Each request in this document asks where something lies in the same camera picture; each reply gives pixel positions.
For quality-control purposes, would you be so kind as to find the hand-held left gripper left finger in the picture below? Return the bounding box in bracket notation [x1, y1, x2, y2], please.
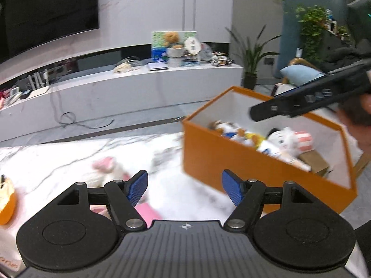
[56, 169, 150, 232]

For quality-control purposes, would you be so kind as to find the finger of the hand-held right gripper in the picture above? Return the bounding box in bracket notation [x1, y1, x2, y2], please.
[249, 91, 322, 122]

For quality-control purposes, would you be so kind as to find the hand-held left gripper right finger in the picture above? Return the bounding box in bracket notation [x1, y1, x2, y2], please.
[222, 169, 315, 232]

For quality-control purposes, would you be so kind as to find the orange storage box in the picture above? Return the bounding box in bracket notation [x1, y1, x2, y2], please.
[182, 86, 358, 213]

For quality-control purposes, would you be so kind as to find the white plush dog black ear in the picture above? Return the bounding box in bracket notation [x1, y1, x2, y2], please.
[258, 127, 314, 163]

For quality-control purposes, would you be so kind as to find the cream crochet bunny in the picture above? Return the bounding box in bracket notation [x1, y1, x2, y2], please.
[87, 156, 131, 189]

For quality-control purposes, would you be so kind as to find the white hand cream tube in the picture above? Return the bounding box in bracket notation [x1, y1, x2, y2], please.
[285, 155, 312, 172]

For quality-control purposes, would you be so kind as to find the red panda sailor plush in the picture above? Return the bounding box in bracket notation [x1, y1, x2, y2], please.
[209, 120, 247, 141]

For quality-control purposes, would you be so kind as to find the person's right hand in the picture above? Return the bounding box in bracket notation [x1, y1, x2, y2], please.
[338, 93, 371, 151]

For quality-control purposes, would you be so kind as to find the dark cloth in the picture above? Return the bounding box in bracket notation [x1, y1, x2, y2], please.
[320, 30, 371, 71]

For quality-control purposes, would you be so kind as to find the light blue cushion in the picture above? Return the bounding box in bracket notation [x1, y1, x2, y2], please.
[280, 65, 325, 86]

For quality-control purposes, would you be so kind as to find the wooden chair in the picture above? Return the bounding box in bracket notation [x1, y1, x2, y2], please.
[272, 58, 325, 96]

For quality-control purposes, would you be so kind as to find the potted palm plant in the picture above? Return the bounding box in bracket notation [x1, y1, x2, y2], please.
[226, 26, 281, 89]

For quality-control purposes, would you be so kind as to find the brown cardboard box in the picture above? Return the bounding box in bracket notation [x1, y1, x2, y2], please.
[300, 149, 331, 177]

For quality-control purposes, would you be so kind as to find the leafy green climbing plant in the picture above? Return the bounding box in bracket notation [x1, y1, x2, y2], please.
[285, 4, 331, 64]

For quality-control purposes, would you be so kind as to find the small figurines cluster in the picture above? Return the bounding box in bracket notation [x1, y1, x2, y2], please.
[211, 52, 234, 67]

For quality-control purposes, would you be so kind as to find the white tv cabinet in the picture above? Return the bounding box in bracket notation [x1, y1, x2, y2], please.
[0, 43, 244, 143]

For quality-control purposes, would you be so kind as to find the white round fan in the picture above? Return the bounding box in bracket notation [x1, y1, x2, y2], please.
[184, 36, 202, 54]

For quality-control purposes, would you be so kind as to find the white flower pot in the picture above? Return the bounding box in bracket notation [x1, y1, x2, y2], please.
[166, 48, 186, 67]

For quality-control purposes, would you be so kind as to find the white flat laptop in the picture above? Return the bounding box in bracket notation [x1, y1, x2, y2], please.
[146, 62, 169, 71]

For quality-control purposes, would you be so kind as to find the brown teddy bear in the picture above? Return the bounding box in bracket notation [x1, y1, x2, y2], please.
[162, 31, 184, 49]

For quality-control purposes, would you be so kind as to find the orange round object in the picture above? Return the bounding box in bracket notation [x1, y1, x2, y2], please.
[0, 175, 18, 226]

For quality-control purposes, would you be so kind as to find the white router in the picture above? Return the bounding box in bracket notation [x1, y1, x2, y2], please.
[27, 69, 51, 97]

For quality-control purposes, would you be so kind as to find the black television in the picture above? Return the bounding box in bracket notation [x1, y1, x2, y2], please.
[0, 0, 99, 64]

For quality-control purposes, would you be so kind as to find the black floor cable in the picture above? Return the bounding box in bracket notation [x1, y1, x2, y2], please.
[51, 84, 115, 129]

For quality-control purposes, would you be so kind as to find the white cable bundle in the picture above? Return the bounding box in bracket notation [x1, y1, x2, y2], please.
[113, 59, 142, 73]

